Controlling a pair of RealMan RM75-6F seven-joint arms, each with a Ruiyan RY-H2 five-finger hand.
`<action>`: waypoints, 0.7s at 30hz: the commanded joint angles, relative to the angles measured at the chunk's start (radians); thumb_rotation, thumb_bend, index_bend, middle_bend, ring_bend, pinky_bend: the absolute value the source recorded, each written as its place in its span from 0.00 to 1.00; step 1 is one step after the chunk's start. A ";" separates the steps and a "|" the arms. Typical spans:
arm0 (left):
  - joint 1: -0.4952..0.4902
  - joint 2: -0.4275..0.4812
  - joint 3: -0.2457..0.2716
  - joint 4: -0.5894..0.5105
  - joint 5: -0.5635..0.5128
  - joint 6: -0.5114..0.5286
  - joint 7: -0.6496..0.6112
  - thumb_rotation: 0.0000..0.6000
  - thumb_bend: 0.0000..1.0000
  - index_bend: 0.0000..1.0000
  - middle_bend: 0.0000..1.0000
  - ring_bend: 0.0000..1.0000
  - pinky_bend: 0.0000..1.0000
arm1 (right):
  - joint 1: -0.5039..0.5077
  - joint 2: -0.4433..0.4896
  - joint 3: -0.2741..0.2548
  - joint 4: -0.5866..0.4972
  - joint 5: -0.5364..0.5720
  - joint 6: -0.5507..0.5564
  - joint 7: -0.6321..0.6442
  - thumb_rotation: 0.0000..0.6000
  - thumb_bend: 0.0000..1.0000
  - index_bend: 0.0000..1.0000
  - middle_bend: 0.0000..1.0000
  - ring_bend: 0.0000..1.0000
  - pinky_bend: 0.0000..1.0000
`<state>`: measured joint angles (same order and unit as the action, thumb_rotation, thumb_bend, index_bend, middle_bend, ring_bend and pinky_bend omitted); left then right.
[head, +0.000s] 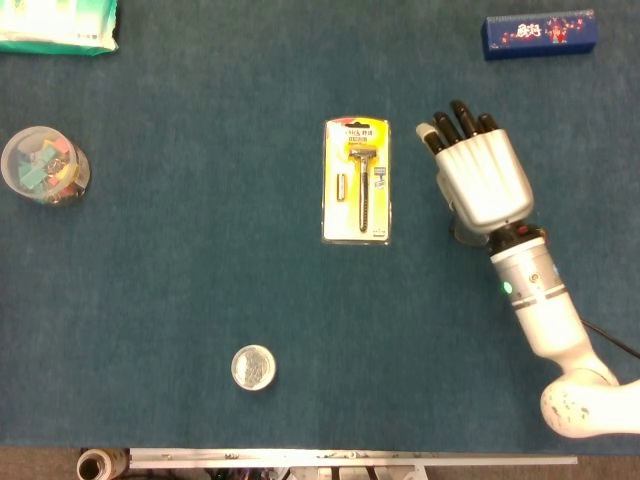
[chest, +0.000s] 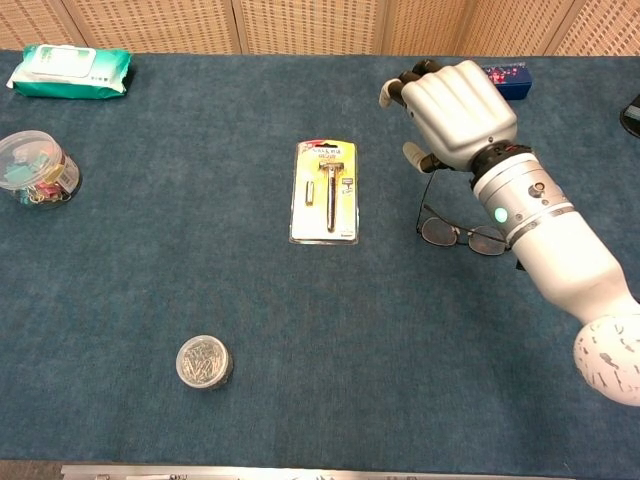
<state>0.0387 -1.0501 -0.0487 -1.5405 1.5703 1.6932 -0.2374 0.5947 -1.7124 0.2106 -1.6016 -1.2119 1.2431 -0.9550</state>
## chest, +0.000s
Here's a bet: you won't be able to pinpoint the clear jar of binder clips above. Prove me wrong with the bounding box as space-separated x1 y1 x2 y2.
0 130 84 211

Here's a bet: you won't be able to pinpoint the green white wet wipes pack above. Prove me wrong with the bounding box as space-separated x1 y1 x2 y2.
6 43 135 100

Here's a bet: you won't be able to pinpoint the long dark blue printed box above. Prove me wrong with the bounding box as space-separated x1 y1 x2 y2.
480 61 533 102

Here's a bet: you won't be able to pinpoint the teal felt table cloth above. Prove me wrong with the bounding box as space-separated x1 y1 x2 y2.
0 48 640 474

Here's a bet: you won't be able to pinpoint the woven wicker folding screen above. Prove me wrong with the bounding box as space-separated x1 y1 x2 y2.
0 0 640 58

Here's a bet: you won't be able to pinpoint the thin black-framed eyeglasses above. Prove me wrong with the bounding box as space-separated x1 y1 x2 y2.
415 169 514 258

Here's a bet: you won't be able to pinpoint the silver metal rail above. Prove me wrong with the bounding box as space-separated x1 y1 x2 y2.
59 464 576 480

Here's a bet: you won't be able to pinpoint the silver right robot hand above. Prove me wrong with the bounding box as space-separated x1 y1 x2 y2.
377 58 519 174

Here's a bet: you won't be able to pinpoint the yellow razor blister pack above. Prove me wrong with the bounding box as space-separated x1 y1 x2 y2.
288 139 362 247

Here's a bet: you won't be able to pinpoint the black rounded case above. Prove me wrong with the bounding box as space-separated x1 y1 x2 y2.
619 92 640 139

